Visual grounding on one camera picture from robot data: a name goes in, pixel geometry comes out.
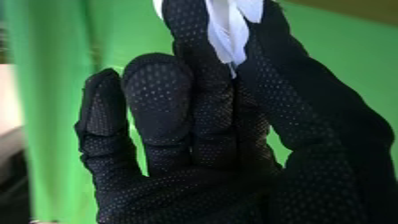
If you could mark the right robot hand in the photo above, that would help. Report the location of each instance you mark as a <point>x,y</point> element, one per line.
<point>237,160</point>

